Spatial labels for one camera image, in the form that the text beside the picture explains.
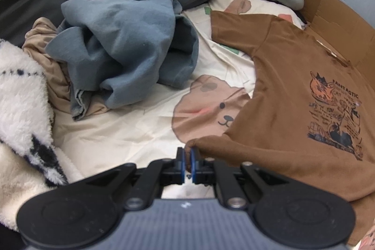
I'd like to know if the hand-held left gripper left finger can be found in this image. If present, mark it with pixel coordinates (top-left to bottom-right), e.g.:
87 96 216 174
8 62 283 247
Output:
83 147 186 210

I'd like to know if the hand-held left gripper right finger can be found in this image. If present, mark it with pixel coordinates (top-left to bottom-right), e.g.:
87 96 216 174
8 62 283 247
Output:
190 149 289 210

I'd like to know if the brown printed t-shirt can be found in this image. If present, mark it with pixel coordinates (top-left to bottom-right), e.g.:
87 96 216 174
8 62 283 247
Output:
186 11 375 245

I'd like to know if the cream bear print bed sheet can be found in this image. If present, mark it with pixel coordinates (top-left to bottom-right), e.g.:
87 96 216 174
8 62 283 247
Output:
53 0 305 199

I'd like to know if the blue-grey garment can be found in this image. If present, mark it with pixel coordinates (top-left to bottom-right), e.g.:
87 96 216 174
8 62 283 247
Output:
45 0 200 121

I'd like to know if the beige garment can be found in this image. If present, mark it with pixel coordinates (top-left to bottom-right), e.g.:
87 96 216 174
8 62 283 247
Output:
22 17 109 117

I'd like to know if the white fluffy blanket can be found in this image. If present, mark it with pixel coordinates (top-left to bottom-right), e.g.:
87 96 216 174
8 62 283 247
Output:
0 39 77 231

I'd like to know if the flattened cardboard box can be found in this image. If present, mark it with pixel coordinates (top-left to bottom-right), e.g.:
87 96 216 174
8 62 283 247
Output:
275 0 375 69

